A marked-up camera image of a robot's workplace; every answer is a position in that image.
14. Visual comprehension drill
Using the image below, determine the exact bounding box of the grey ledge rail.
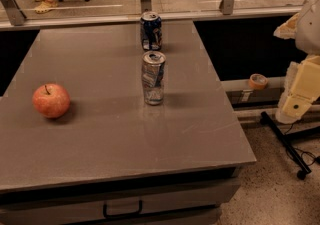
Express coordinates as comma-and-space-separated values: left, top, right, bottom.
222, 77, 284, 106

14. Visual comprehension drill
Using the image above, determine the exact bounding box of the black cable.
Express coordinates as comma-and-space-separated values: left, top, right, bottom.
283, 122, 320, 167

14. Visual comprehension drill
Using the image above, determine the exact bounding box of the dark blue soda can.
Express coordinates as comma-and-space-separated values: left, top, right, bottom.
140, 11, 162, 51

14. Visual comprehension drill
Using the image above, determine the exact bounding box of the left metal bracket post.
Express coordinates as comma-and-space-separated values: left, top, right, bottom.
0, 0, 26, 26

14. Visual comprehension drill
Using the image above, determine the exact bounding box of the grey cabinet drawer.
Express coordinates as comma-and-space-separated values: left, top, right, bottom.
0, 178, 240, 225

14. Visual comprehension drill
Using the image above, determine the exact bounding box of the black stand base with wheels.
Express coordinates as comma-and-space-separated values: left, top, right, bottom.
260, 112, 320, 180

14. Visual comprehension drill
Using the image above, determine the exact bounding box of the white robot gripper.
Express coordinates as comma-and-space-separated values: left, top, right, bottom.
273, 0, 320, 124

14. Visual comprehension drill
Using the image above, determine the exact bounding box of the red apple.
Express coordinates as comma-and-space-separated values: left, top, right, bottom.
32, 83, 71, 119

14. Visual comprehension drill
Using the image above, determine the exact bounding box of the black drawer handle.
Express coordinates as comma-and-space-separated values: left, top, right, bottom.
102, 200, 143, 220

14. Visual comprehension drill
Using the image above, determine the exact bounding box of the orange tape roll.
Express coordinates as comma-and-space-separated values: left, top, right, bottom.
248, 73, 268, 90

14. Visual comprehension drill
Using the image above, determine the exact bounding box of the silver redbull can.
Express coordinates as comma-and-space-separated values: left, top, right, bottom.
141, 51, 166, 105

